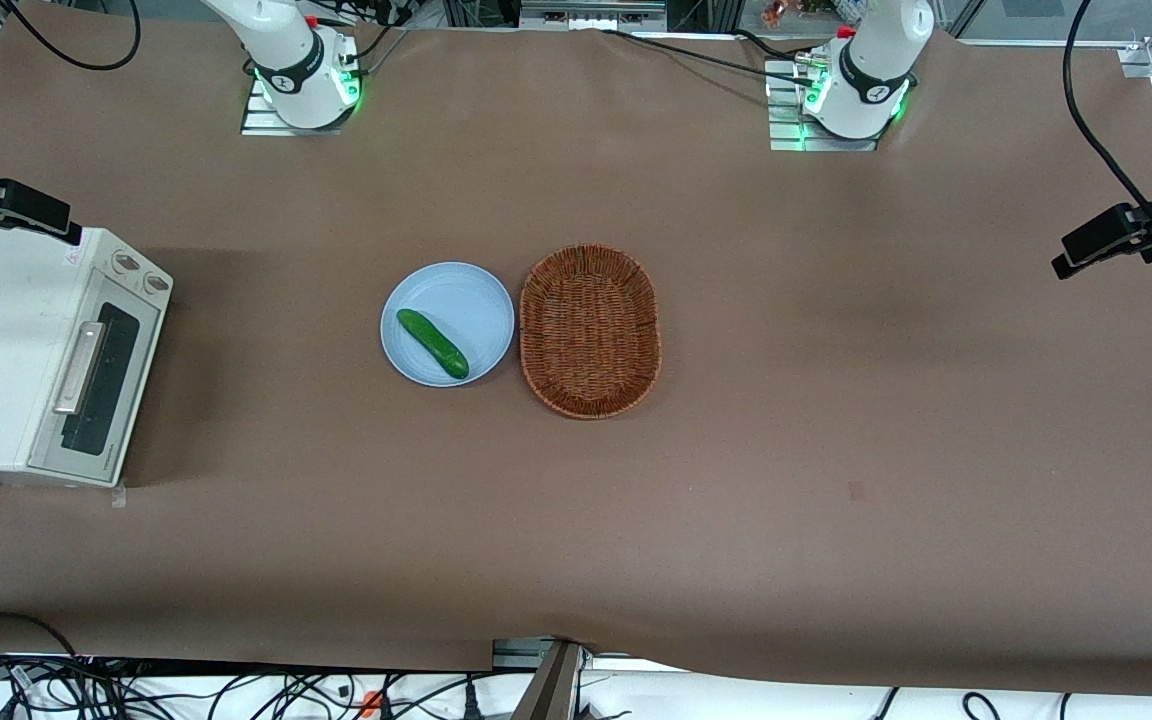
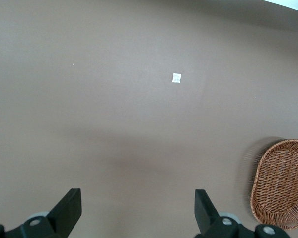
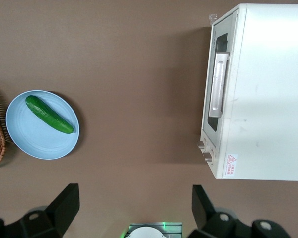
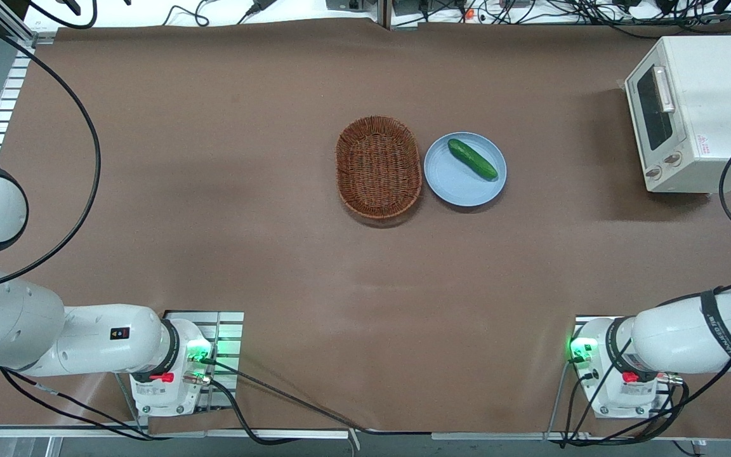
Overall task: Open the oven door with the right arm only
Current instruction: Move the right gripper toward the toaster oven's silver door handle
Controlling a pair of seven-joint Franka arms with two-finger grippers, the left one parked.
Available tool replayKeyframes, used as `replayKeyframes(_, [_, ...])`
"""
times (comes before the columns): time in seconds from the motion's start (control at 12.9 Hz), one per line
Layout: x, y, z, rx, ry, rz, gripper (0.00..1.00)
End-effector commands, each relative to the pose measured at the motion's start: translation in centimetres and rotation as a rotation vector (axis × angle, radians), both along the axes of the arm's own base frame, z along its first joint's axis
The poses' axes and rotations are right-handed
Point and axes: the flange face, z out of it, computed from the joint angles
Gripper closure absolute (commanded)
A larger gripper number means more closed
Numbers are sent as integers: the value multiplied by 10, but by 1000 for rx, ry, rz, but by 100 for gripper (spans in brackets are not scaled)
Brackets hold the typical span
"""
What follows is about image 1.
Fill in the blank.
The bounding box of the aluminium frame rail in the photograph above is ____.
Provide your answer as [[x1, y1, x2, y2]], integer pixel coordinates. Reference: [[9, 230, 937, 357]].
[[441, 0, 672, 32]]

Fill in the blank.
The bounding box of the aluminium profile bar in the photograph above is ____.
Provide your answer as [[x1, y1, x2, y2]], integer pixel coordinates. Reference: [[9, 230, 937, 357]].
[[491, 636, 662, 673]]

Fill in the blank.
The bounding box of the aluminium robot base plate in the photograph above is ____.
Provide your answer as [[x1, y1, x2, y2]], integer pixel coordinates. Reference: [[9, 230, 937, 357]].
[[239, 72, 359, 138], [766, 58, 883, 154]]

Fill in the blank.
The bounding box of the brown table cover sheet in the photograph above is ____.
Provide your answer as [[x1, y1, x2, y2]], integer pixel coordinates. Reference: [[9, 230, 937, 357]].
[[0, 5, 1152, 701]]

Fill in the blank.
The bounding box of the green cucumber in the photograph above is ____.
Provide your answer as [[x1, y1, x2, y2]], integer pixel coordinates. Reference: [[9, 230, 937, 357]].
[[396, 308, 471, 381]]

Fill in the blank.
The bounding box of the light blue round plate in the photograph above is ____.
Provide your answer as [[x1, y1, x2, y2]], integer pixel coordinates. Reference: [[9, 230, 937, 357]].
[[380, 262, 516, 388]]

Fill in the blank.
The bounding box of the silver oven door handle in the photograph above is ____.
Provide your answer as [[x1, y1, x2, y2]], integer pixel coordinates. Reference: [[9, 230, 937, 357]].
[[53, 321, 108, 417]]

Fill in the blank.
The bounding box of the brown woven wicker basket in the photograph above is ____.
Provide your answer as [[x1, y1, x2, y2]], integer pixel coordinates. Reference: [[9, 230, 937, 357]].
[[519, 243, 663, 421]]

